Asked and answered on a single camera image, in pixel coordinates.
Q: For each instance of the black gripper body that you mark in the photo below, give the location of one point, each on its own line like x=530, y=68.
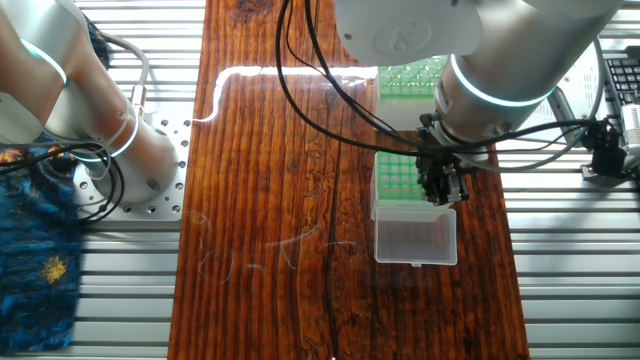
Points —
x=442, y=160

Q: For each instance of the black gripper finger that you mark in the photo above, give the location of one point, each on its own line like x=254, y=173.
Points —
x=456, y=187
x=432, y=190

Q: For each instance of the tall green pipette tip holder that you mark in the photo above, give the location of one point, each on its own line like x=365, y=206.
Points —
x=410, y=240

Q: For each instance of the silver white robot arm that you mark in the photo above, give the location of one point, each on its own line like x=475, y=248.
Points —
x=520, y=60

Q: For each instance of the brown wooden board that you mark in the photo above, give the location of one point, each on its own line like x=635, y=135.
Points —
x=270, y=220

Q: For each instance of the printed white paper sheet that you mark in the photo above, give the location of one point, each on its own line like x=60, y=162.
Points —
x=590, y=85

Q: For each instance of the black keyboard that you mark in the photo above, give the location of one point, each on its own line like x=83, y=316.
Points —
x=625, y=80

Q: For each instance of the blue patterned cloth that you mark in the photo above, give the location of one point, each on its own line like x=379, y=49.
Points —
x=35, y=270

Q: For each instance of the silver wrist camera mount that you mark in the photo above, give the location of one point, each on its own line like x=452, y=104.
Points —
x=565, y=105

